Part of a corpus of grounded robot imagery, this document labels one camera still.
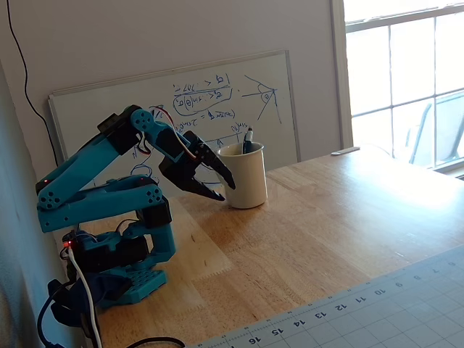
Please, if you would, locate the whiteboard with blue writing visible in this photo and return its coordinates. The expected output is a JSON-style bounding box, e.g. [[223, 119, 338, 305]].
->
[[47, 49, 302, 189]]

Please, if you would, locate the motor controller board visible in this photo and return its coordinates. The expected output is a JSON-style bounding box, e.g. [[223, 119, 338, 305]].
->
[[62, 233, 80, 252]]

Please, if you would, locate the small white flat strip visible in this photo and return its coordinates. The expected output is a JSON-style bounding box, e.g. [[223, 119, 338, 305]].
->
[[330, 146, 361, 157]]

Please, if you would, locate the thin black power cable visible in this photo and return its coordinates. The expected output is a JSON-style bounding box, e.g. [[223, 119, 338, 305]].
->
[[124, 336, 186, 348]]

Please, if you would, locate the white ceramic mug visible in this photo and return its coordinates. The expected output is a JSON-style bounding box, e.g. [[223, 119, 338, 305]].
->
[[217, 141, 270, 210]]

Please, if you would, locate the white framed window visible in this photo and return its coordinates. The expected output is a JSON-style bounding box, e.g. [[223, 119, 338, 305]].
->
[[343, 0, 464, 175]]

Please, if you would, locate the dark blue pen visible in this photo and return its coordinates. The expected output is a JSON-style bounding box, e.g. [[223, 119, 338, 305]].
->
[[241, 125, 255, 155]]

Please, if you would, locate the outdoor patio chair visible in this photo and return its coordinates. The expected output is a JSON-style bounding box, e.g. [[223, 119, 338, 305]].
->
[[403, 89, 464, 168]]

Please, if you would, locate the dark blue table clamp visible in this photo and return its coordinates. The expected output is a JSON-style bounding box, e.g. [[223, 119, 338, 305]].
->
[[47, 271, 132, 329]]

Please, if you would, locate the white usb cable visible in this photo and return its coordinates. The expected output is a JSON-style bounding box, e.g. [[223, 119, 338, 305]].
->
[[67, 248, 104, 348]]

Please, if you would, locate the grey gridded cutting mat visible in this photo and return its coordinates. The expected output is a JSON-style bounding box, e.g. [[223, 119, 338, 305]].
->
[[194, 245, 464, 348]]

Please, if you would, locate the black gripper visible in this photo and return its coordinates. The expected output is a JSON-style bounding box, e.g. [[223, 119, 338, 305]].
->
[[158, 130, 237, 202]]

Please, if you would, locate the black cable on wall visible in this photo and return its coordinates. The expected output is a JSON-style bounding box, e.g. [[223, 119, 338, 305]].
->
[[6, 0, 59, 165]]

